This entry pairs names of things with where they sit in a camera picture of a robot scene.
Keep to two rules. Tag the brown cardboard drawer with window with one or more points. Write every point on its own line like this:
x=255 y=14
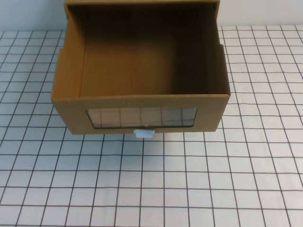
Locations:
x=132 y=71

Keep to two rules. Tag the white grid tablecloth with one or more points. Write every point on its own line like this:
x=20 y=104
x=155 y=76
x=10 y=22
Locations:
x=165 y=184

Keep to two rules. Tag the brown cardboard box shell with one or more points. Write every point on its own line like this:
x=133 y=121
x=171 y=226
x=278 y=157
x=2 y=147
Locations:
x=142 y=2

